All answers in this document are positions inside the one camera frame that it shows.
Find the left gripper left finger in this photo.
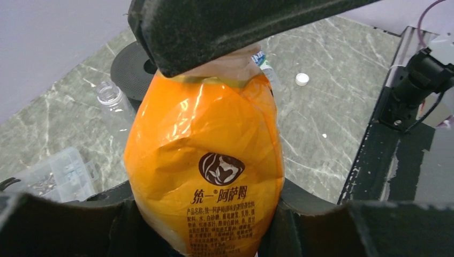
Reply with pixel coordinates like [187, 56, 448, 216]
[0, 180, 146, 257]

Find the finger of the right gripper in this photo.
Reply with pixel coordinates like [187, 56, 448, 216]
[127, 0, 369, 77]

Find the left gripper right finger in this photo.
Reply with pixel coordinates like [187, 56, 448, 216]
[259, 180, 453, 256]

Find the large orange blue-label bottle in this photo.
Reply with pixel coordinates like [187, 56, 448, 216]
[124, 43, 284, 256]

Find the white bottle cap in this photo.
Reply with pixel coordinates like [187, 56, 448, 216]
[295, 73, 310, 86]

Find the clear plastic bottle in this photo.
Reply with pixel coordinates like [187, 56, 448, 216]
[95, 81, 136, 146]

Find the white-label water bottle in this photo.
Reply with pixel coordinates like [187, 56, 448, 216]
[251, 50, 281, 88]

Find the dark grey perforated spool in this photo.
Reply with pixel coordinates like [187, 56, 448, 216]
[110, 41, 157, 110]

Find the clear plastic tray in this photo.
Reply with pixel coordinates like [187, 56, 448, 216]
[4, 147, 99, 202]

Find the black base frame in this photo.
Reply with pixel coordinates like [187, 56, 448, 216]
[338, 27, 453, 204]

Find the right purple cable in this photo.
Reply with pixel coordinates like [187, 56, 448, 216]
[417, 0, 448, 49]

